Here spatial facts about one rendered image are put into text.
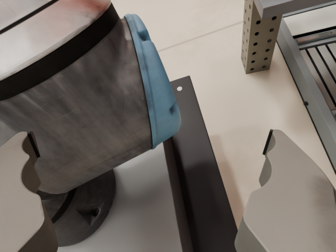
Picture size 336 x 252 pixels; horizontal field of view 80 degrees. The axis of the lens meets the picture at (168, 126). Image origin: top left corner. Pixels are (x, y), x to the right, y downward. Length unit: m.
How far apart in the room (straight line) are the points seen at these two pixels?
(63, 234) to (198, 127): 0.36
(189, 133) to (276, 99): 0.50
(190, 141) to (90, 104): 0.37
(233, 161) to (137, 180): 0.47
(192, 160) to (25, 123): 0.37
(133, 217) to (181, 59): 0.88
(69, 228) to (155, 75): 0.30
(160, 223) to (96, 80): 0.28
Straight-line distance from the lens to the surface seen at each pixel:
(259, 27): 0.85
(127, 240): 0.41
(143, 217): 0.39
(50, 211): 0.35
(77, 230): 0.41
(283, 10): 0.58
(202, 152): 0.50
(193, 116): 0.54
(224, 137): 0.84
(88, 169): 0.23
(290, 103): 0.93
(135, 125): 0.20
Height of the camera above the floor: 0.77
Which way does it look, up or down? 59 degrees down
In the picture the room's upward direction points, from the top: 30 degrees counter-clockwise
